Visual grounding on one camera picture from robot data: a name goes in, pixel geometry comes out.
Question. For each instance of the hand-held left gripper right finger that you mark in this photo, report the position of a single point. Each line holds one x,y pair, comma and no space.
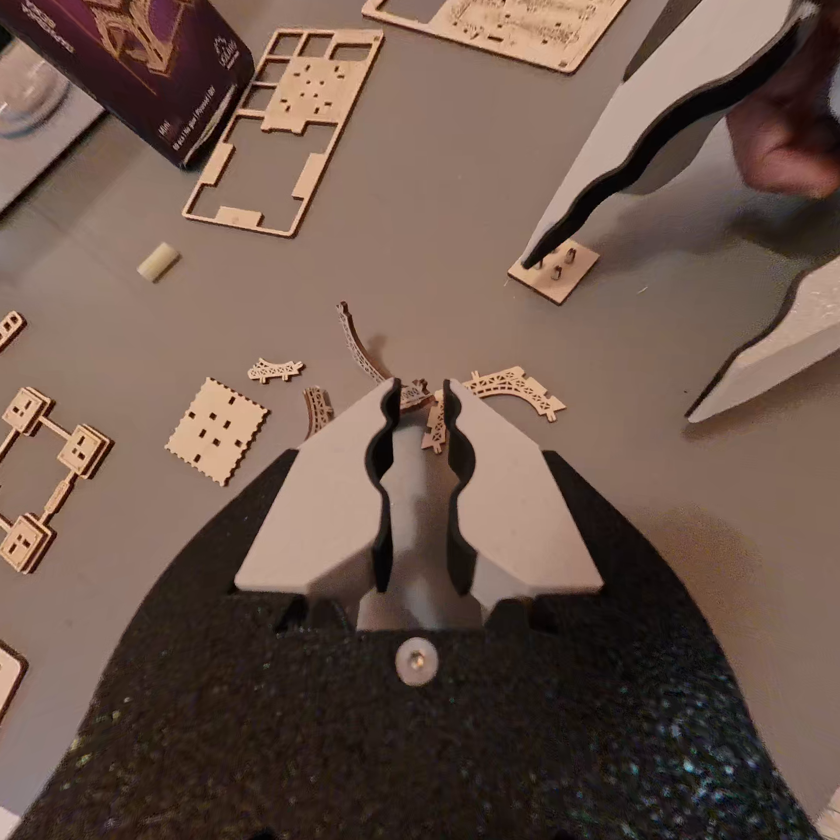
525,525

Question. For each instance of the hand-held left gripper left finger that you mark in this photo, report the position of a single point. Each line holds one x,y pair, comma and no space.
315,518

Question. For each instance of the pale short cylinder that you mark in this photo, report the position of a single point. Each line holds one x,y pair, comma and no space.
157,262

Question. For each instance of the small slotted wooden plate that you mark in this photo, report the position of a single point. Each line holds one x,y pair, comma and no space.
571,279

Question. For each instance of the wooden sheet with cut parts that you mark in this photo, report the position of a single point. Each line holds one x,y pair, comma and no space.
525,33

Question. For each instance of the square notched wooden plate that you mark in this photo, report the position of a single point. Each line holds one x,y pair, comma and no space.
216,430

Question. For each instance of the wooden frame with corner blocks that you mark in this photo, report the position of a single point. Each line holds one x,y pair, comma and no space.
85,449

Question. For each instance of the person's right hand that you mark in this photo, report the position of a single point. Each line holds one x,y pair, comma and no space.
787,144

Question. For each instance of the grey desk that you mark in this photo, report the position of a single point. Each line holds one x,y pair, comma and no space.
426,229

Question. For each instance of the wooden sheet frame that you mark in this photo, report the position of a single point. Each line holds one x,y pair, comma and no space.
305,98

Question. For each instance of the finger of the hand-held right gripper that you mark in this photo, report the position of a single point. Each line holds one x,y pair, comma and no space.
787,354
689,65

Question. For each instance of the pale panel with dark edge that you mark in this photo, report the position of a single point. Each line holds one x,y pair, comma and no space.
8,682

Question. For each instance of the dark purple box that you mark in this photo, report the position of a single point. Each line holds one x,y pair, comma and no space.
164,98

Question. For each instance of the clear glass bowl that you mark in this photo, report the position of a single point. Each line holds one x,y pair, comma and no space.
23,98

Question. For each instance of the small wooden lattice bridge piece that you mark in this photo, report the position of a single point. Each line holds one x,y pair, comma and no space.
275,371

